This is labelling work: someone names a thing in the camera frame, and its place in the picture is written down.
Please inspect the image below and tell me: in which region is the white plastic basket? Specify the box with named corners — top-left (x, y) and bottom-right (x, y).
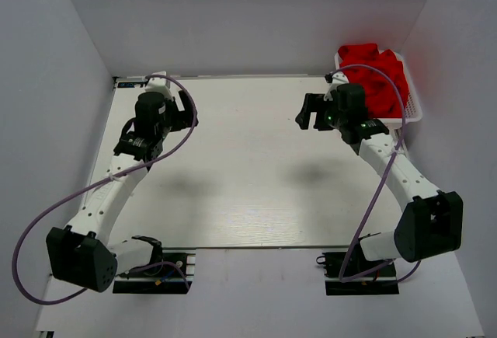
top-left (329, 52), bottom-right (422, 130)

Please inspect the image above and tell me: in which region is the pile of red shirts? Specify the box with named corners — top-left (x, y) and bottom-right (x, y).
top-left (338, 43), bottom-right (409, 118)

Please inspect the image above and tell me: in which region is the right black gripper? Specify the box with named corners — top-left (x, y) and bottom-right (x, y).
top-left (296, 93), bottom-right (347, 131)

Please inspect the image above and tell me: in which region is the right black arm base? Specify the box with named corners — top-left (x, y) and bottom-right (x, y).
top-left (316, 251), bottom-right (399, 296)

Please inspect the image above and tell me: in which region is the blue label sticker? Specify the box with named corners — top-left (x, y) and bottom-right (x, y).
top-left (117, 82), bottom-right (144, 88)

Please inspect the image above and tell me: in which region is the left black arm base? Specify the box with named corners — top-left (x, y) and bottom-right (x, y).
top-left (112, 250), bottom-right (196, 295)

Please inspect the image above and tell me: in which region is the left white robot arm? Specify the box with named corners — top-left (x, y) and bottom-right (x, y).
top-left (46, 71), bottom-right (198, 292)

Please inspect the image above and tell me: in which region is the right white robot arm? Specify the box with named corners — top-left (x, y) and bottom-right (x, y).
top-left (295, 69), bottom-right (463, 275)

